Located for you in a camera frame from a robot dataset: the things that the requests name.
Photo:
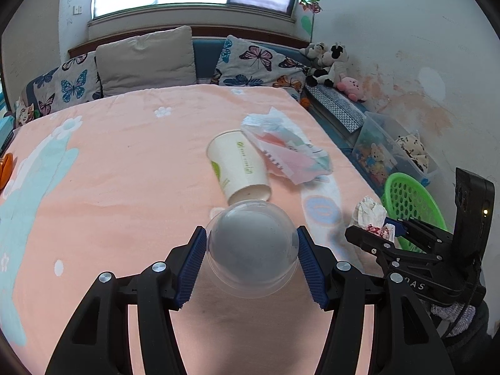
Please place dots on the clear plastic storage box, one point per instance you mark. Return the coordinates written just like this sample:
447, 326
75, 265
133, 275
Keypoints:
378, 154

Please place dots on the pink plush toy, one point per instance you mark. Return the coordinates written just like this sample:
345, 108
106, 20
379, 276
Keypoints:
351, 88

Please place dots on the clear plastic dome lid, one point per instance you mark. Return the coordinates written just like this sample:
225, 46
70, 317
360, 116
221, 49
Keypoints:
252, 249

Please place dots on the patterned cloth in box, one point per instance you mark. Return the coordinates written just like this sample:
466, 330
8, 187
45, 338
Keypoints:
414, 148

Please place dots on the right hand grey glove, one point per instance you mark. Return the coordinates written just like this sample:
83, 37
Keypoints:
453, 320

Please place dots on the orange object at edge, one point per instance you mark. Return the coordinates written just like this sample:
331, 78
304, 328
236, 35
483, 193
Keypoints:
6, 169

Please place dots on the butterfly pillow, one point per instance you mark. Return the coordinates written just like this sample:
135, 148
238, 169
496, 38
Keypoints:
74, 82
245, 64

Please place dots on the grey plush toy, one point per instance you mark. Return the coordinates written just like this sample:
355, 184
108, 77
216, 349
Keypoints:
314, 50

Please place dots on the green plastic basket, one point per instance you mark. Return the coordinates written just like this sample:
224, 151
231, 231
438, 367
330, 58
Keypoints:
404, 197

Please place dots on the beige cushion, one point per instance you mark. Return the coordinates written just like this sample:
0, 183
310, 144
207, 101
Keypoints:
154, 60

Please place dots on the butterfly pillow right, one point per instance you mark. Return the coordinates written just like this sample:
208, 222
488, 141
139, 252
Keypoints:
245, 64

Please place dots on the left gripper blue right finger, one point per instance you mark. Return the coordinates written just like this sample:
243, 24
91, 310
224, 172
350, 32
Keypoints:
405, 340

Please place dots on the pink fleece blanket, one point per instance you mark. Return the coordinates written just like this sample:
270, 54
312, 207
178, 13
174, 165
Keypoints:
139, 185

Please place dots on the butterfly pillow left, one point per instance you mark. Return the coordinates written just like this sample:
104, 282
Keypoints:
74, 82

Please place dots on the white paper cup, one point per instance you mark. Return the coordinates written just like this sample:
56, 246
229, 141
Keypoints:
238, 167

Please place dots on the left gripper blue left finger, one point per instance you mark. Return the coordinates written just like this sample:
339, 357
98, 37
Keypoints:
96, 338

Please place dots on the white red paper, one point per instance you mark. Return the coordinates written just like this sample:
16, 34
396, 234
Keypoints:
371, 216

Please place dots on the pink white plastic bag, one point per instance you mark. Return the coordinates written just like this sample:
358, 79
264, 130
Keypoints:
286, 147

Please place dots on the cow plush toy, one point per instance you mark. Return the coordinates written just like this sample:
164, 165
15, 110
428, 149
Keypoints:
333, 66

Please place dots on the patterned grey cloth strip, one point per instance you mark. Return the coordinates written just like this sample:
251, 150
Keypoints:
344, 110

